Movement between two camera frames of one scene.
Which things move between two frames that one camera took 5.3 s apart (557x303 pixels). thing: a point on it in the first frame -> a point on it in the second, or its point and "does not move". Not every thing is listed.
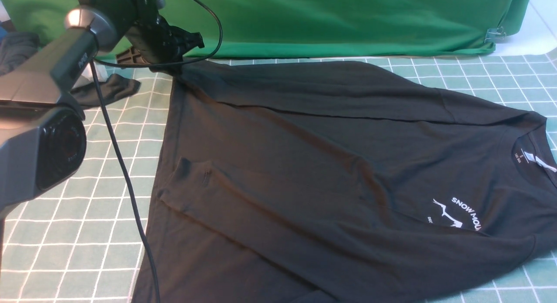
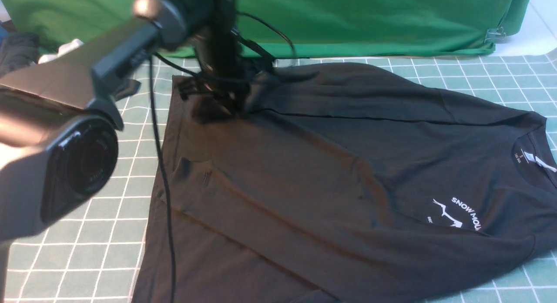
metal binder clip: [494, 35] does not move
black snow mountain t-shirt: [286, 182] does not move
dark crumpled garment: [15, 46] does not move
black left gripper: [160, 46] -> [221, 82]
